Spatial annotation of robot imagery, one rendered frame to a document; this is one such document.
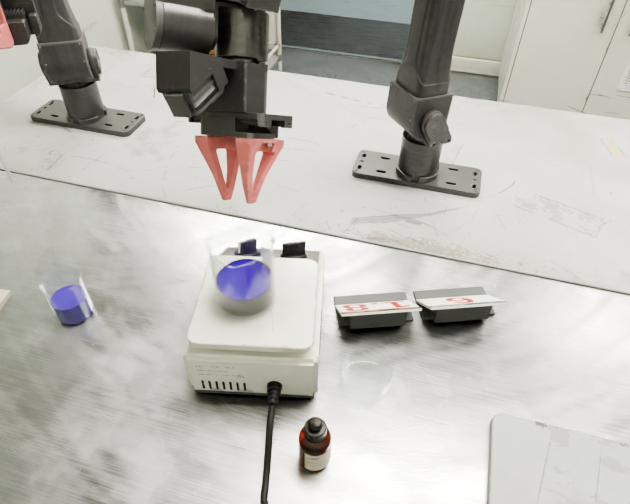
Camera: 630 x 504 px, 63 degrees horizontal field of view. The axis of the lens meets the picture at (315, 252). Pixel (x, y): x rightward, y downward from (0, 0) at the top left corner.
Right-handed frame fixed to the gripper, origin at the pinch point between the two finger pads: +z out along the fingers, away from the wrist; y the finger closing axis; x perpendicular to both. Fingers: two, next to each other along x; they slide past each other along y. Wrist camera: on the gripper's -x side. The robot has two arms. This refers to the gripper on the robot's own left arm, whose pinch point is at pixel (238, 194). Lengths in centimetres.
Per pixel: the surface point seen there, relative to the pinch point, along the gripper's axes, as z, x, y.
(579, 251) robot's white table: 6.4, 29.7, 35.4
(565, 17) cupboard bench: -63, 229, 10
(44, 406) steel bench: 21.1, -19.4, -9.2
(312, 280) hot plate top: 7.5, -2.8, 11.9
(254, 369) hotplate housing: 14.9, -10.5, 10.3
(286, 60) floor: -49, 248, -152
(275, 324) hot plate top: 10.5, -8.9, 11.4
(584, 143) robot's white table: -8, 56, 33
